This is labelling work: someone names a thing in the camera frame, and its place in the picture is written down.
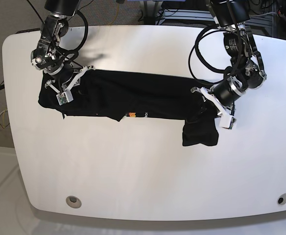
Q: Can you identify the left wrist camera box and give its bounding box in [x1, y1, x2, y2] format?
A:
[219, 114, 237, 129]

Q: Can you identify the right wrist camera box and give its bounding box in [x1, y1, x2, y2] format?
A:
[56, 91, 73, 105]

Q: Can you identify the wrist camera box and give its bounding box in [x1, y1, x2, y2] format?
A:
[219, 114, 237, 129]
[56, 91, 73, 105]

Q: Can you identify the black T-shirt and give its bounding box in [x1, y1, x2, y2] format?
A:
[38, 70, 219, 146]

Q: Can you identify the right table grommet hole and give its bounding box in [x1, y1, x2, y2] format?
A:
[277, 193, 286, 205]

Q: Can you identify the aluminium frame rail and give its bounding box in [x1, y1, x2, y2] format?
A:
[140, 0, 273, 26]

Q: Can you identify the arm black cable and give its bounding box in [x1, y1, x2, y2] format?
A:
[188, 24, 232, 86]
[26, 0, 89, 62]

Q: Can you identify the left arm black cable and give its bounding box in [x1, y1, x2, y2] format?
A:
[188, 24, 232, 86]

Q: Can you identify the yellow floor cable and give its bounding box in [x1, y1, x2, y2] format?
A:
[108, 0, 124, 26]

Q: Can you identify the left table grommet hole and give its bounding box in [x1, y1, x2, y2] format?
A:
[66, 196, 82, 209]

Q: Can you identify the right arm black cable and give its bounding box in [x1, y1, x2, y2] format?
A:
[26, 0, 89, 62]

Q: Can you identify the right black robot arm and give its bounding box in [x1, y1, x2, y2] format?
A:
[31, 0, 94, 103]

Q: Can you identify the table grommet hole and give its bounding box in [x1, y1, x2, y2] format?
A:
[277, 193, 286, 205]
[66, 196, 82, 209]

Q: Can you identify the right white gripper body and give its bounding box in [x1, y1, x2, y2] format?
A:
[44, 65, 95, 95]

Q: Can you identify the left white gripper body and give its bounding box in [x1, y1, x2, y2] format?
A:
[191, 87, 234, 118]

